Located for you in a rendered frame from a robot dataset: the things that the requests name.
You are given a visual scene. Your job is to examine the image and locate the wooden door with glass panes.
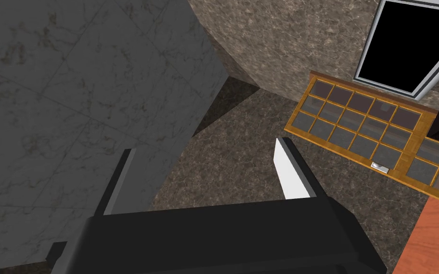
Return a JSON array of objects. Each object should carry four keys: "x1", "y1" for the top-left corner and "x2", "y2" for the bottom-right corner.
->
[{"x1": 283, "y1": 70, "x2": 439, "y2": 210}]

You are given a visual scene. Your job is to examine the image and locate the black window with white frame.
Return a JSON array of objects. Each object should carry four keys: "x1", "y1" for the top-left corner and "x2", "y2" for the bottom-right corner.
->
[{"x1": 352, "y1": 0, "x2": 439, "y2": 101}]

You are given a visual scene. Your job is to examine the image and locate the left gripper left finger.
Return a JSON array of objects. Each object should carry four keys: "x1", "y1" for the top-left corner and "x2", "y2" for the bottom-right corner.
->
[{"x1": 94, "y1": 148, "x2": 137, "y2": 217}]

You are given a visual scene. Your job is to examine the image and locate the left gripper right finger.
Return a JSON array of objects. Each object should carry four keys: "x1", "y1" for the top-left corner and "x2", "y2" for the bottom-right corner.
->
[{"x1": 273, "y1": 137, "x2": 328, "y2": 200}]

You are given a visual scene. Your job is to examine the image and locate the silver door handle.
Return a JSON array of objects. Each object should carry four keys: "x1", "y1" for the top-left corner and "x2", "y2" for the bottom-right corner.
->
[{"x1": 370, "y1": 162, "x2": 390, "y2": 175}]

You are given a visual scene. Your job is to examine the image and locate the reddish brown wooden furniture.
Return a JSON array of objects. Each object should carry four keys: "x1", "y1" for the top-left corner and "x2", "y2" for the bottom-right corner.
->
[{"x1": 397, "y1": 196, "x2": 439, "y2": 274}]

